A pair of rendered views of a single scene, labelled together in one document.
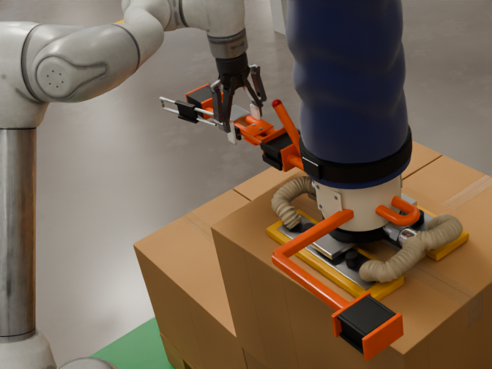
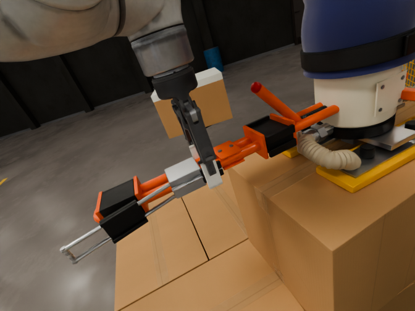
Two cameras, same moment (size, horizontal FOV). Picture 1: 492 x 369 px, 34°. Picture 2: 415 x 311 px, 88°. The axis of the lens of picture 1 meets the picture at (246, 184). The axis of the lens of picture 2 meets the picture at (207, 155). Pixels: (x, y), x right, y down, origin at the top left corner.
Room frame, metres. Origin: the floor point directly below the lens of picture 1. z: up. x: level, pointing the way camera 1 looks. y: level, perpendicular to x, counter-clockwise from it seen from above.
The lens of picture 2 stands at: (1.57, 0.35, 1.31)
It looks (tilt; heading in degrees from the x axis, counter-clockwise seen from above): 28 degrees down; 289
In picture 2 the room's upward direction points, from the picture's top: 19 degrees counter-clockwise
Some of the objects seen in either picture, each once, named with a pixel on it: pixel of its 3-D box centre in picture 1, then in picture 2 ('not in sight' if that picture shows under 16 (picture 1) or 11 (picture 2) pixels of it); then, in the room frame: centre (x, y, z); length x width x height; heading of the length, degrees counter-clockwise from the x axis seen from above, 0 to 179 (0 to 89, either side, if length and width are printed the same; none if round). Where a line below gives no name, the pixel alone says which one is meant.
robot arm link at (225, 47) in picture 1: (228, 41); (164, 53); (1.71, -0.02, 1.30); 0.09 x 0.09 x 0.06
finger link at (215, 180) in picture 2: (230, 130); (211, 172); (1.69, 0.01, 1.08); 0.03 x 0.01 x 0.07; 29
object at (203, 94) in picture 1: (206, 101); (123, 201); (1.88, 0.06, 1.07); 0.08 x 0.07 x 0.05; 30
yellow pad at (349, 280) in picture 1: (330, 249); (389, 143); (1.30, -0.15, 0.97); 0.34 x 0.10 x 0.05; 30
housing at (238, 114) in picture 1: (233, 120); (184, 176); (1.76, 0.00, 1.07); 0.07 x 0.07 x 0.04; 30
